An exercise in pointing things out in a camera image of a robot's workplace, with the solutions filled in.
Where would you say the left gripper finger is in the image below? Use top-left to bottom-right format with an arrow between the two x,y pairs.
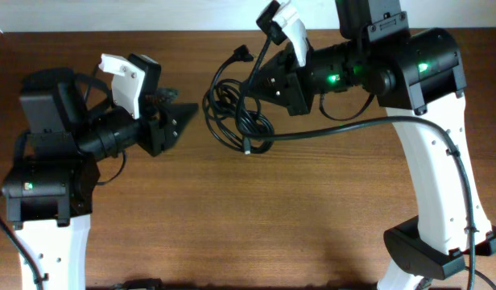
145,87 -> 179,111
159,103 -> 199,150

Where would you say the black USB cable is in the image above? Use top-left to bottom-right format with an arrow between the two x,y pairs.
201,43 -> 276,156

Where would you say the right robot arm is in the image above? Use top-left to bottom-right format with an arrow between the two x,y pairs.
243,0 -> 496,289

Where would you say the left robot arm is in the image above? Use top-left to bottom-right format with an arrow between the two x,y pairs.
0,68 -> 198,289

